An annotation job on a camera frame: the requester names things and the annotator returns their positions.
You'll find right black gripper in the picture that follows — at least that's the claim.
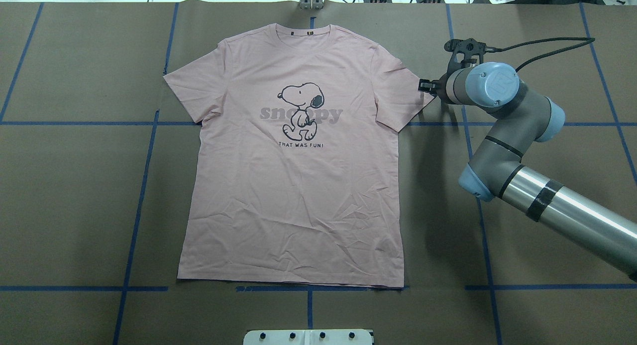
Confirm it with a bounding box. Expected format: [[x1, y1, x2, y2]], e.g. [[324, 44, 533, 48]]
[[417, 77, 447, 100]]

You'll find pink Snoopy t-shirt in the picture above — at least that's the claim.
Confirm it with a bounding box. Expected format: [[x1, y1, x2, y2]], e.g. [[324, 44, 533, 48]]
[[164, 23, 432, 288]]

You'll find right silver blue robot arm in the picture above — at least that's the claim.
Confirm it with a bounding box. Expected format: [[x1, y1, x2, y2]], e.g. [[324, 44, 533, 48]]
[[418, 62, 637, 281]]

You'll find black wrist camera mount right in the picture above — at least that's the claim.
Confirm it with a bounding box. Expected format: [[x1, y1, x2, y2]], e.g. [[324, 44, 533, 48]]
[[443, 38, 492, 75]]

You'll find black braided camera cable right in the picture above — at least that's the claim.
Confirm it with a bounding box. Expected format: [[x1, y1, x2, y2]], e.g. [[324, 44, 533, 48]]
[[485, 37, 596, 73]]

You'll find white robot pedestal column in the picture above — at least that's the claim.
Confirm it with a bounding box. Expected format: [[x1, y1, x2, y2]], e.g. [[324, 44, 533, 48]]
[[243, 329, 375, 345]]

